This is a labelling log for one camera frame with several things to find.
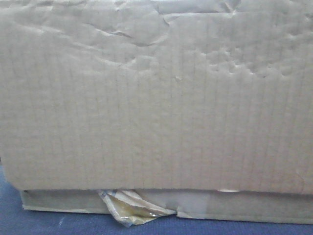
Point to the large brown cardboard box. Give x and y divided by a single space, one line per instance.
200 106

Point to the crumpled yellowish packing tape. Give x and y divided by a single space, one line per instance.
128 208

